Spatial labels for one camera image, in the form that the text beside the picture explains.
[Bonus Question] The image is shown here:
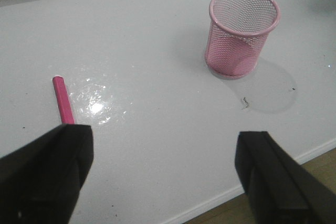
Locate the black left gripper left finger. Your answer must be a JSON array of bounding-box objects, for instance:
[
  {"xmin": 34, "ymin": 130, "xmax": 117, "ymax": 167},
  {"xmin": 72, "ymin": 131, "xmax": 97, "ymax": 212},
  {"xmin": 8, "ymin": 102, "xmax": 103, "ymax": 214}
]
[{"xmin": 1, "ymin": 124, "xmax": 94, "ymax": 223}]

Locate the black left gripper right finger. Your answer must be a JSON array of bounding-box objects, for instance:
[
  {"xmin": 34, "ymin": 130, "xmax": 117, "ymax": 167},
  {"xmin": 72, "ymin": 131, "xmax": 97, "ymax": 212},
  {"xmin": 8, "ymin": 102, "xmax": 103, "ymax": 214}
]
[{"xmin": 235, "ymin": 131, "xmax": 335, "ymax": 223}]

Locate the pink red pen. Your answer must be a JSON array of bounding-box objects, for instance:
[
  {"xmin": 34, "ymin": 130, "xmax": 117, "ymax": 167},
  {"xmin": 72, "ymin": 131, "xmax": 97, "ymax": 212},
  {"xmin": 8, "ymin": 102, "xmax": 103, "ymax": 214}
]
[{"xmin": 53, "ymin": 76, "xmax": 75, "ymax": 124}]

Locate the pink mesh pen holder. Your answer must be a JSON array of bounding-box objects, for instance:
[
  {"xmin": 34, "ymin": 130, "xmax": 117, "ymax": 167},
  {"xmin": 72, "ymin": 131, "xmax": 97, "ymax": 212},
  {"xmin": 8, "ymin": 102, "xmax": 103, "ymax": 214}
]
[{"xmin": 205, "ymin": 0, "xmax": 280, "ymax": 79}]

